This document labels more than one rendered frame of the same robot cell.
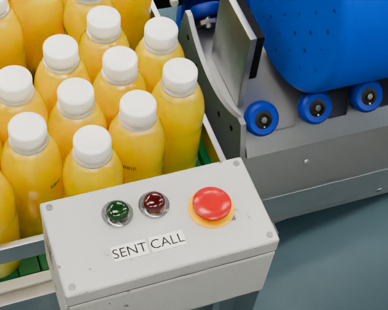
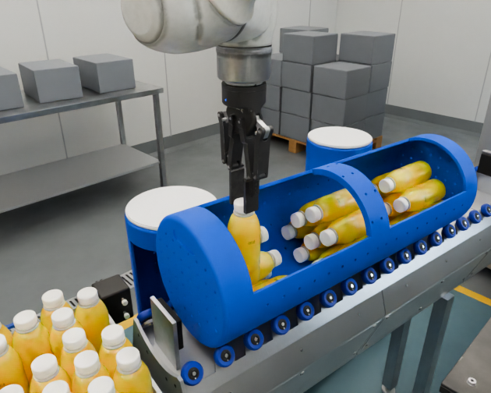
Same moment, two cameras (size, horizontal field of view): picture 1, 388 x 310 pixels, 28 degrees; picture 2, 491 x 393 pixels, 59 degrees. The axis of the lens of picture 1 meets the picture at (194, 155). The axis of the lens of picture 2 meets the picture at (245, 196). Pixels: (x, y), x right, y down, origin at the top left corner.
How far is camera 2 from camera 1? 0.09 m
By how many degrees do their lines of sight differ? 28
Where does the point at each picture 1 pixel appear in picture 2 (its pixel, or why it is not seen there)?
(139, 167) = not seen: outside the picture
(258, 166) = not seen: outside the picture
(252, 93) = (185, 359)
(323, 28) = (212, 304)
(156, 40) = (110, 341)
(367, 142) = (265, 369)
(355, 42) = (231, 306)
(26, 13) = (22, 348)
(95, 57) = (71, 363)
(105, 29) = (75, 342)
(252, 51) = (175, 331)
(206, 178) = not seen: outside the picture
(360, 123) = (256, 358)
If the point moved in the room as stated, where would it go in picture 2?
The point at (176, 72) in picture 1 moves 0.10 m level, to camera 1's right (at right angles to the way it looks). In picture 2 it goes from (125, 357) to (185, 348)
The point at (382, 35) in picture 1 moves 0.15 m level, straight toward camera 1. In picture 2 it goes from (246, 299) to (237, 362)
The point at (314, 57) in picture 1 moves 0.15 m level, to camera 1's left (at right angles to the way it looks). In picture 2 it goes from (213, 323) to (132, 334)
